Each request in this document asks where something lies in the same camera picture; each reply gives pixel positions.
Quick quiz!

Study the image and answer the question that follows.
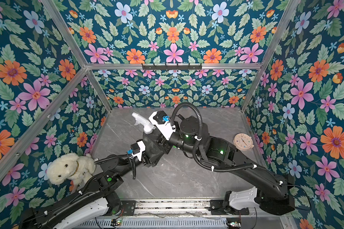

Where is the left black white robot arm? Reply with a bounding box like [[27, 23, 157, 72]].
[[19, 139, 171, 229]]

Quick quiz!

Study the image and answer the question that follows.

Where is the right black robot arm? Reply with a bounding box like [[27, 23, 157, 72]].
[[149, 103, 295, 216]]

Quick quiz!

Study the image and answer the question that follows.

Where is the cream plush teddy bear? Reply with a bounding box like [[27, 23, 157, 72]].
[[47, 153, 96, 186]]

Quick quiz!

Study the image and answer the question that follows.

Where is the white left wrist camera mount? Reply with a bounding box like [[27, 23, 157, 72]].
[[127, 140, 146, 162]]

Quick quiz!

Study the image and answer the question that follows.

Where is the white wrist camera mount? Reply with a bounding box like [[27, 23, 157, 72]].
[[127, 140, 146, 162], [149, 111, 176, 140]]

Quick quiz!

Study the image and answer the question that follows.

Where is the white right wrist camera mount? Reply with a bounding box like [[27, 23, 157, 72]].
[[149, 111, 176, 140]]

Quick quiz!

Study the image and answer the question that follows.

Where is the metal base rail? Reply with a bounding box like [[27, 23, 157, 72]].
[[112, 198, 290, 229]]

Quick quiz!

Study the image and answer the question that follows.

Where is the cream round wall clock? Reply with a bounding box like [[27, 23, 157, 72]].
[[233, 133, 254, 151]]

